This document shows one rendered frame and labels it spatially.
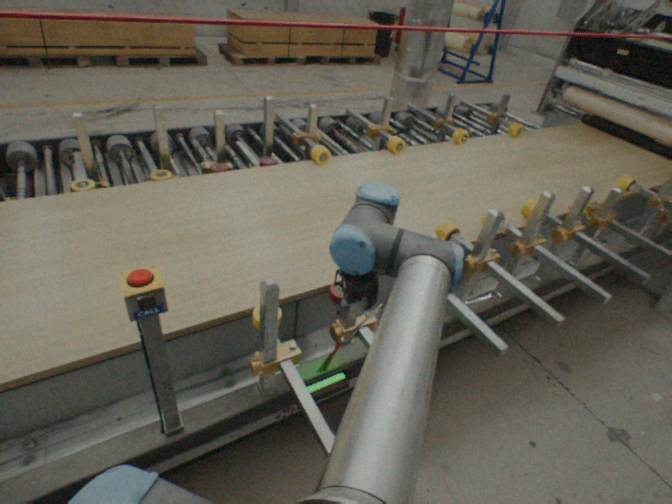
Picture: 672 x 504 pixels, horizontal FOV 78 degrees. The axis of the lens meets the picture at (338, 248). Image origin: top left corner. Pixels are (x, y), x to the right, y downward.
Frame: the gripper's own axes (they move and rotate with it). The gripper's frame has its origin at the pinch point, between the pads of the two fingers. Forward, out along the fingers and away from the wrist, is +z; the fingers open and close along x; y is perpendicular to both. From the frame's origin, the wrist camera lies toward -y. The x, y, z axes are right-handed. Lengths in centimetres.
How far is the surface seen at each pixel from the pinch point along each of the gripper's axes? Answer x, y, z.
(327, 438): 18.8, 18.1, 16.8
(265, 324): -6.0, 23.6, 0.5
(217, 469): -25, 35, 101
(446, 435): 8, -62, 101
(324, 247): -39.3, -12.1, 10.8
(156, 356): -6.0, 48.4, -0.6
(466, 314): 9.8, -31.0, 4.8
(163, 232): -67, 36, 11
